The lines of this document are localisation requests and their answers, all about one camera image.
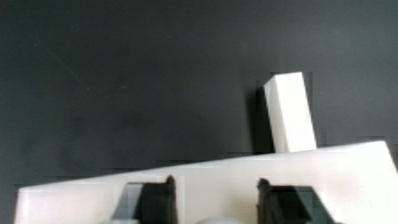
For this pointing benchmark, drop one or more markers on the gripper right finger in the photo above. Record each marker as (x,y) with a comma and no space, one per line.
(290,205)

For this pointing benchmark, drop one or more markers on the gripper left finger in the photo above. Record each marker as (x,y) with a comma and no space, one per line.
(146,206)

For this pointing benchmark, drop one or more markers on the white cabinet body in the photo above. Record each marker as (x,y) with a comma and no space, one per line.
(347,171)

